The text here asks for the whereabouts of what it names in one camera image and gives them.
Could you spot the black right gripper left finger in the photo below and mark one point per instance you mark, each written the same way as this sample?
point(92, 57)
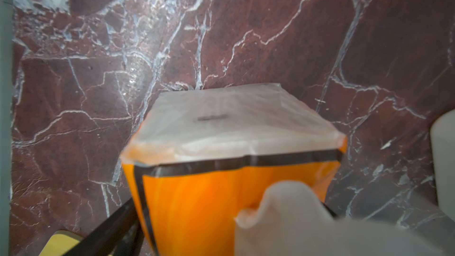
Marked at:
point(120, 235)

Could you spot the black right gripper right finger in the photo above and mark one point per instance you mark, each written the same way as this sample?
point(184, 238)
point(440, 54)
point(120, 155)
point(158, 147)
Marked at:
point(330, 211)

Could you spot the orange tissue pack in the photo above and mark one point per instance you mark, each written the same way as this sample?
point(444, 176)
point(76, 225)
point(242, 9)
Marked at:
point(244, 171)

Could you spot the white plastic tissue box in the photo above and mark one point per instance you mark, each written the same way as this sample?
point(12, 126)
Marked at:
point(442, 136)

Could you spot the yellow wooden box lid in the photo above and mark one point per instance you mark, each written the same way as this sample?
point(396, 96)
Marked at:
point(60, 243)

